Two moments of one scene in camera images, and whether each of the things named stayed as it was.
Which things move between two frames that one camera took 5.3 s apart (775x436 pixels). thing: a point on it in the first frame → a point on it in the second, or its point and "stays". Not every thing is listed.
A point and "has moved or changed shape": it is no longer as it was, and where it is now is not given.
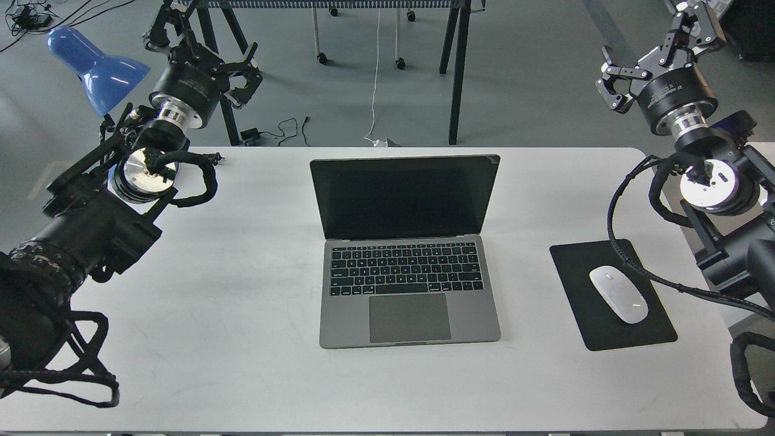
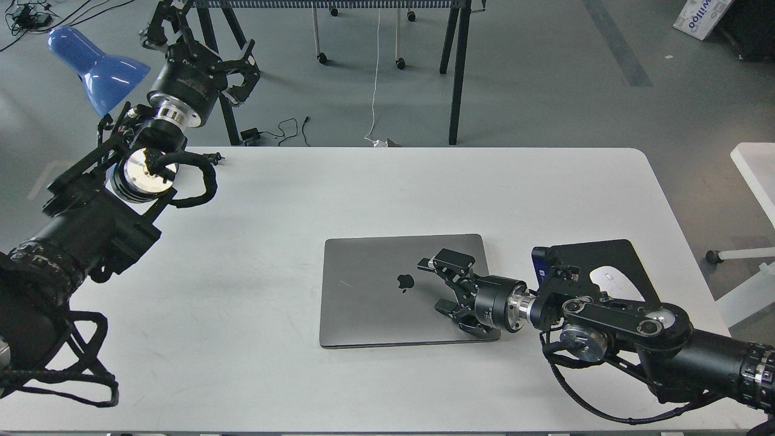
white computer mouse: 622,297 stays
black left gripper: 189,89 stays
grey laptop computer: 402,260 has moved or changed shape
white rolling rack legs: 400,62 stays
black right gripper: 677,101 → 501,303
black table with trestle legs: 458,25 stays
